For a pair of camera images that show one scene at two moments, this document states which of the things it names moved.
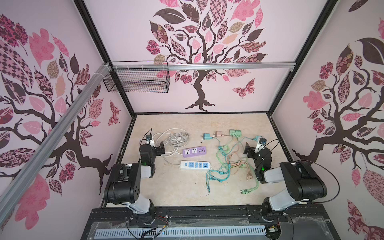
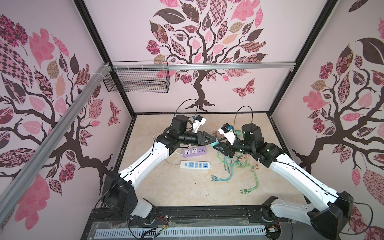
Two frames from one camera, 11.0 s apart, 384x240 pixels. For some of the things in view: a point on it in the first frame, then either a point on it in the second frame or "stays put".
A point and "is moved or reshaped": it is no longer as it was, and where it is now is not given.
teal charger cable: (227, 161) to (215, 178)
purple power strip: (194, 151) stays put
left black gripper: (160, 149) to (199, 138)
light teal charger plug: (257, 138) is moved or reshaped
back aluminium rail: (208, 66) stays put
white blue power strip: (194, 165) stays put
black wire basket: (140, 76) stays put
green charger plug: (236, 133) stays put
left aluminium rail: (54, 137) stays put
